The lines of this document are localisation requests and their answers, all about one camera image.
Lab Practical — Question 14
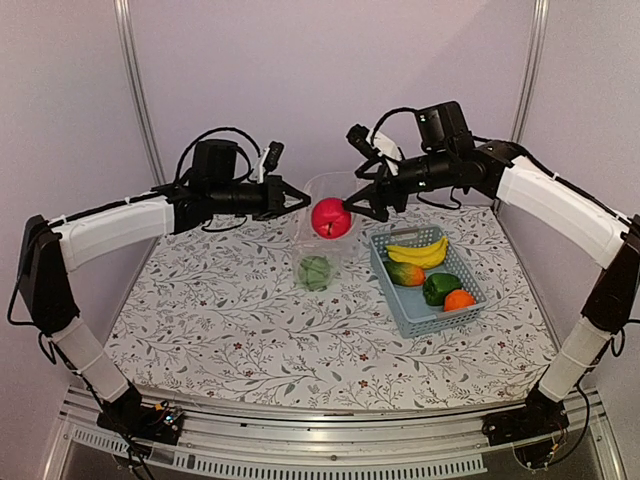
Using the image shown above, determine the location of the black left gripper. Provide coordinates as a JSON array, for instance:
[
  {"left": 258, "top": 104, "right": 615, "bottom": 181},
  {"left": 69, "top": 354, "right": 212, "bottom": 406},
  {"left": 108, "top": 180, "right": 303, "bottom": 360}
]
[{"left": 210, "top": 173, "right": 311, "bottom": 221}]

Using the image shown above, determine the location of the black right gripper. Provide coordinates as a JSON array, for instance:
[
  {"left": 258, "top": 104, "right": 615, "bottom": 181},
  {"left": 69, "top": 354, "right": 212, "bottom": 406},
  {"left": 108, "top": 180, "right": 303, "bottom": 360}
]
[{"left": 341, "top": 148, "right": 455, "bottom": 221}]

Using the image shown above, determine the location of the red toy apple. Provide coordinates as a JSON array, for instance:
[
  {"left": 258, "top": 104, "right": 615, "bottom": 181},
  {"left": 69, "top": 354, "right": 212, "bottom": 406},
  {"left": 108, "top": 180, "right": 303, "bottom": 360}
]
[{"left": 311, "top": 197, "right": 352, "bottom": 239}]

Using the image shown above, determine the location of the clear zip top bag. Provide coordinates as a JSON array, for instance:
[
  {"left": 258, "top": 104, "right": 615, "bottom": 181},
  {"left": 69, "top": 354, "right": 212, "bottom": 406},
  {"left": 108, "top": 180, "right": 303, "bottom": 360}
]
[{"left": 290, "top": 172, "right": 360, "bottom": 291}]

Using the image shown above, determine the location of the green toy cabbage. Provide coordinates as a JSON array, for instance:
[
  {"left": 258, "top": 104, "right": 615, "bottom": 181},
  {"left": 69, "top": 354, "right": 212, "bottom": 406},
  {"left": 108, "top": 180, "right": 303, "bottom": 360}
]
[{"left": 297, "top": 255, "right": 332, "bottom": 291}]

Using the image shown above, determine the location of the orange green toy mango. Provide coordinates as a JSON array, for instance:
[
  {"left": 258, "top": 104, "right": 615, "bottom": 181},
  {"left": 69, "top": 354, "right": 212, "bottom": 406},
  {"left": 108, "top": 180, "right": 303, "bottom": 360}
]
[{"left": 383, "top": 260, "right": 426, "bottom": 287}]

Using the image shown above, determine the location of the blue perforated plastic basket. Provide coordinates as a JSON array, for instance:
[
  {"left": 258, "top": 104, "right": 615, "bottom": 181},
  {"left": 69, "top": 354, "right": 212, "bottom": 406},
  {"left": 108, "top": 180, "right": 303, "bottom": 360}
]
[{"left": 369, "top": 225, "right": 487, "bottom": 338}]

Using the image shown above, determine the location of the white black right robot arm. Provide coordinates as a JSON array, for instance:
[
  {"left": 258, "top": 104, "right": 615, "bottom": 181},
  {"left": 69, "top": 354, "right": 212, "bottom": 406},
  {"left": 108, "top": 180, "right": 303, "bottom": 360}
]
[{"left": 344, "top": 101, "right": 639, "bottom": 436}]

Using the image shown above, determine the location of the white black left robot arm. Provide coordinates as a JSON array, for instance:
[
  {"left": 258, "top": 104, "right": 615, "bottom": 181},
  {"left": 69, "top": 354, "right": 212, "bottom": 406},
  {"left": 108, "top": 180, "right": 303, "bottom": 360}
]
[{"left": 19, "top": 211, "right": 402, "bottom": 411}]

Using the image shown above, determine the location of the yellow toy banana bunch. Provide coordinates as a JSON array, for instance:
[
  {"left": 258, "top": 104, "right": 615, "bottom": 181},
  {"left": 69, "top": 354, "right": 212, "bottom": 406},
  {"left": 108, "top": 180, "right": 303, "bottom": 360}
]
[{"left": 386, "top": 237, "right": 449, "bottom": 270}]

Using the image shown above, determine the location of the green toy bell pepper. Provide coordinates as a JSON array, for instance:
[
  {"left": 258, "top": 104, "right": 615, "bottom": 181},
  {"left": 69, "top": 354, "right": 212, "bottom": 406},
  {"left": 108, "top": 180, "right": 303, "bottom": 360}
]
[{"left": 422, "top": 273, "right": 462, "bottom": 307}]

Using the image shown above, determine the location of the orange toy orange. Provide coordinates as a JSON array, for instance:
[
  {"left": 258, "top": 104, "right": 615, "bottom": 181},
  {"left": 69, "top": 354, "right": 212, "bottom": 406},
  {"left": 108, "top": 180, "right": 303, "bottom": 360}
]
[{"left": 443, "top": 289, "right": 476, "bottom": 312}]

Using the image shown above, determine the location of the floral patterned table mat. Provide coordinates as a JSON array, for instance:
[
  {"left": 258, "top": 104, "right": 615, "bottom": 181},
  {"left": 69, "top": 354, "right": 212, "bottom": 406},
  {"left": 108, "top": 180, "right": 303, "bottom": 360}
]
[{"left": 106, "top": 205, "right": 556, "bottom": 410}]

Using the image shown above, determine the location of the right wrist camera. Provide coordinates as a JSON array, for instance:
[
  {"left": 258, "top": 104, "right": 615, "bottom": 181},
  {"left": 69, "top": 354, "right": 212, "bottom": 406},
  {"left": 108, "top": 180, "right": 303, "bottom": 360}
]
[{"left": 346, "top": 124, "right": 404, "bottom": 180}]

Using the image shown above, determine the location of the aluminium front rail frame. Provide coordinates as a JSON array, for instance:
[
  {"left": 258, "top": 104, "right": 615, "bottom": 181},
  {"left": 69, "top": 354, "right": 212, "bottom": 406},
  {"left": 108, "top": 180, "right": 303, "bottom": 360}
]
[{"left": 43, "top": 387, "right": 632, "bottom": 479}]

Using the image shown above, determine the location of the right aluminium corner post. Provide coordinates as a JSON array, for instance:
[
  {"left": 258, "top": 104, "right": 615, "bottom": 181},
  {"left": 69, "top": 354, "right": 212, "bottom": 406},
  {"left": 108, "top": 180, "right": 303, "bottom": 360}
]
[{"left": 510, "top": 0, "right": 550, "bottom": 143}]

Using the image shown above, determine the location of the aluminium corner post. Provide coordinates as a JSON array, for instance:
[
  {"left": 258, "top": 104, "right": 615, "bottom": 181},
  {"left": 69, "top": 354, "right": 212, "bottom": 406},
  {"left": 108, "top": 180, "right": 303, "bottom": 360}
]
[
  {"left": 113, "top": 0, "right": 166, "bottom": 185},
  {"left": 510, "top": 0, "right": 550, "bottom": 143}
]

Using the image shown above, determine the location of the left aluminium corner post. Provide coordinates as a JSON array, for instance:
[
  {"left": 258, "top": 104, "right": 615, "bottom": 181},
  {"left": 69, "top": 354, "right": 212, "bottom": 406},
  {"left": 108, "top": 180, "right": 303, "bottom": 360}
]
[{"left": 113, "top": 0, "right": 166, "bottom": 185}]

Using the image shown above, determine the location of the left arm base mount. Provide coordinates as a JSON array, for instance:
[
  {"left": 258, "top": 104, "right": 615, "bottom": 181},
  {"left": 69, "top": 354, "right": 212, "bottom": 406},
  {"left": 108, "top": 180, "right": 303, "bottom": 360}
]
[{"left": 97, "top": 395, "right": 185, "bottom": 445}]

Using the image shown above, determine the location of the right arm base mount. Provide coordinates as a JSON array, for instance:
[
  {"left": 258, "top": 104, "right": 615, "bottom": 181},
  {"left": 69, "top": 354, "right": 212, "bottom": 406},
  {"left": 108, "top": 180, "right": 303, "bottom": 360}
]
[{"left": 481, "top": 385, "right": 569, "bottom": 446}]

